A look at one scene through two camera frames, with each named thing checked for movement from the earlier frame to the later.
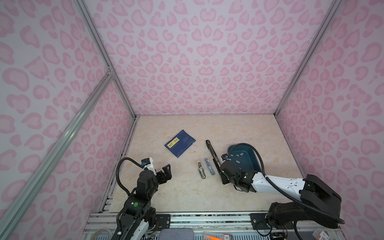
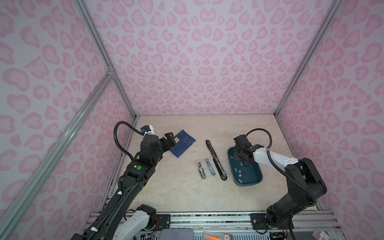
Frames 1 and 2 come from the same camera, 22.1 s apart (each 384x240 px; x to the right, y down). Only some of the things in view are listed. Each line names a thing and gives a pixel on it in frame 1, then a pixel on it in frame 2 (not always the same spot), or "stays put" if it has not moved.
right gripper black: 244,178 → 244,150
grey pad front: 176,234 stays put
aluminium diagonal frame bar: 22,202 stays put
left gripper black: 163,179 → 170,139
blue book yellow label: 181,142 stays put
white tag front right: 320,234 stays put
